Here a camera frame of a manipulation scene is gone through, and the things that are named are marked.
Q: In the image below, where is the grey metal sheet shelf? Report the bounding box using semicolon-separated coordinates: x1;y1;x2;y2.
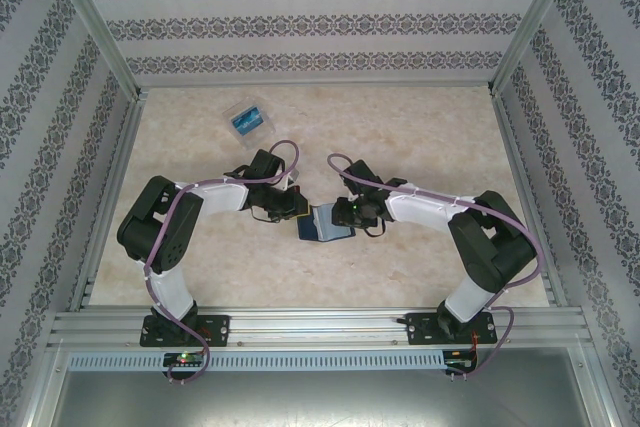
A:
49;369;614;427

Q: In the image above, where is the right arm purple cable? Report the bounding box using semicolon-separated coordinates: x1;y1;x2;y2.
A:
327;152;546;383

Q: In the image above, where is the grey slotted cable duct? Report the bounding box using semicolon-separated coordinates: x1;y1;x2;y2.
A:
67;350;446;371

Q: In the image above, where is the short aluminium cross rail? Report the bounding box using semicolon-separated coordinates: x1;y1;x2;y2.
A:
138;77;494;92

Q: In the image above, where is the clear plastic card case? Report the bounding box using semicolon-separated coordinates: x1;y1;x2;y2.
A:
222;95;278;151

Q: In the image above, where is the small green circuit board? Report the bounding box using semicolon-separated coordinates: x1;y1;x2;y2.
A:
163;351;206;368
443;348;480;372

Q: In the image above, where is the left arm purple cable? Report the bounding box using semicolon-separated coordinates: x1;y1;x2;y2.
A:
143;139;302;387

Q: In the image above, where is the aluminium table edge rail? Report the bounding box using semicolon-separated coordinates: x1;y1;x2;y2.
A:
68;89;149;312
492;89;565;307

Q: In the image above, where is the long aluminium mounting rail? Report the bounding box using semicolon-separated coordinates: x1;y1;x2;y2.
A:
48;310;587;348

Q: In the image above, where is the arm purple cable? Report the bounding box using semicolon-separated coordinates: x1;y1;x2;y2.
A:
327;152;546;383
143;139;302;387

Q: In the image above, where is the aluminium frame post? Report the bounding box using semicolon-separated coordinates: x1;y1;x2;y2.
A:
487;0;585;98
42;0;147;104

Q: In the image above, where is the blue leather card holder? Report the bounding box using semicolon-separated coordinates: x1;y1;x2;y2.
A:
294;202;357;243

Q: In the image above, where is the blue credit card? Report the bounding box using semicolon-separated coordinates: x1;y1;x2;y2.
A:
231;105;267;138

